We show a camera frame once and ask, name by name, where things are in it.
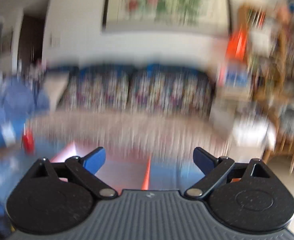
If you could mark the left floral cushion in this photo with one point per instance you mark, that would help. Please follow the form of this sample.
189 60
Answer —
97 90

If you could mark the floral cushion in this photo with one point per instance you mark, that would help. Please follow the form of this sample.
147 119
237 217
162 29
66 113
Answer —
97 90
171 90

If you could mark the wooden bookshelf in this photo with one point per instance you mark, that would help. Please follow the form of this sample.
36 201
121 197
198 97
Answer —
270 58

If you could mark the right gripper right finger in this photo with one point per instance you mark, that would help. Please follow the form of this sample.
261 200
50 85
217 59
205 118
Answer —
247 197

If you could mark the orange paper bag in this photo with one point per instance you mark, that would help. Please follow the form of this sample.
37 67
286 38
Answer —
237 45

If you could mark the sofa with quilted cover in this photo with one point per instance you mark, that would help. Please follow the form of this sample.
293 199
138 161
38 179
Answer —
130 131

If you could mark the blue bedsheet pile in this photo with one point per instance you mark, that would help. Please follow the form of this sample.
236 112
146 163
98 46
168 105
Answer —
17 104

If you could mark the beige pillow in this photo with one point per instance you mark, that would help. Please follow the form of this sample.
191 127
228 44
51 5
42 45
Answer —
54 85

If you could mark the right floral cushion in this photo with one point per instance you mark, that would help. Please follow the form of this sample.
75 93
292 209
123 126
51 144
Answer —
171 90

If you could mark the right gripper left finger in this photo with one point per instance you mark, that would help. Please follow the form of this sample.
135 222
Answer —
55 197

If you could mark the red soda can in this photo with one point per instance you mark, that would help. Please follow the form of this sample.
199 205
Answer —
27 141

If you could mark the framed floral painting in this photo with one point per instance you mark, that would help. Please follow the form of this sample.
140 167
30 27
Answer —
209 17

